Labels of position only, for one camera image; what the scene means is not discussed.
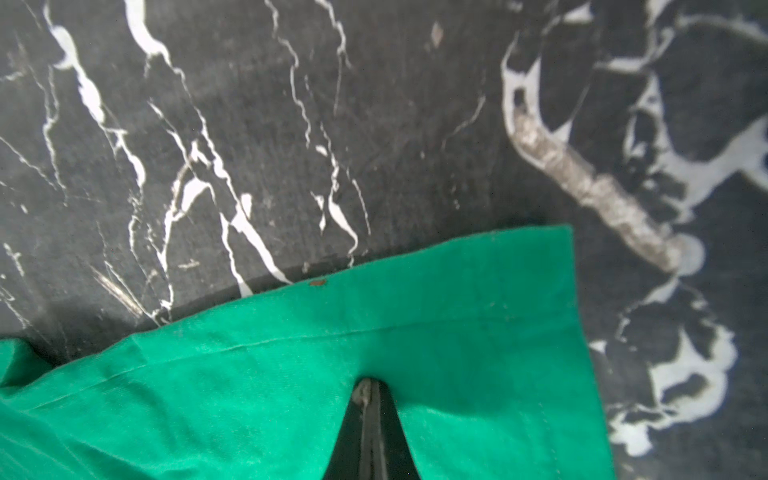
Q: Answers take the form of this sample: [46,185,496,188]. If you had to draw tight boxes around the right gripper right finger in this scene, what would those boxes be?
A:
[370,379,421,479]

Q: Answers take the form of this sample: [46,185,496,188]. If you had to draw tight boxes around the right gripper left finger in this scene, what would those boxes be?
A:
[323,378,371,479]

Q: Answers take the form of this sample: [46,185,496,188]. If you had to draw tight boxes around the green t-shirt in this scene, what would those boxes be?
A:
[1,226,614,479]

